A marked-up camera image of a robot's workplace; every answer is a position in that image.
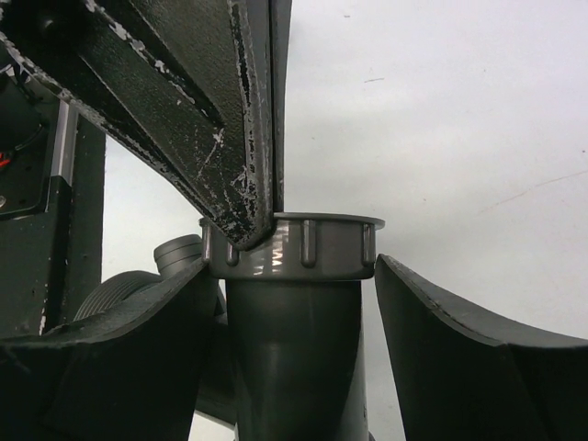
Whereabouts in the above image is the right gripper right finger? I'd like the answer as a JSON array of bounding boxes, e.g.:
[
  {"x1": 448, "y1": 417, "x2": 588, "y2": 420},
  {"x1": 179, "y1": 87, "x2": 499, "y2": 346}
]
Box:
[{"x1": 375, "y1": 255, "x2": 587, "y2": 440}]

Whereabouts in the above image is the black pipe tee fitting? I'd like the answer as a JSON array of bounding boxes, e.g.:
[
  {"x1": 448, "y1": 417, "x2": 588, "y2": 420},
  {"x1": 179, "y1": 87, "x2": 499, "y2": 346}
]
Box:
[{"x1": 76, "y1": 213, "x2": 384, "y2": 440}]

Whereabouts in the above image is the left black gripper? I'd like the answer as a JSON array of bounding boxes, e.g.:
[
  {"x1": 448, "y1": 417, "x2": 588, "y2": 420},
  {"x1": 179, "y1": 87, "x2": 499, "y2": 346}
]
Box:
[{"x1": 1, "y1": 50, "x2": 106, "y2": 339}]

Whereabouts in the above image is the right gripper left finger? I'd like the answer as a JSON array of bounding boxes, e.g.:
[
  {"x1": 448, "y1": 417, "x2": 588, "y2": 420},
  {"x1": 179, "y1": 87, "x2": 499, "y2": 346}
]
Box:
[{"x1": 1, "y1": 262, "x2": 216, "y2": 440}]

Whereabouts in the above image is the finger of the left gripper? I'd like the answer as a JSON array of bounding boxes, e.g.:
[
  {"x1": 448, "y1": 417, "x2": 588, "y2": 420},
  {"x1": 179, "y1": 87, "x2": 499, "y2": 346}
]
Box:
[
  {"x1": 1, "y1": 1, "x2": 274, "y2": 250},
  {"x1": 268, "y1": 0, "x2": 292, "y2": 212}
]

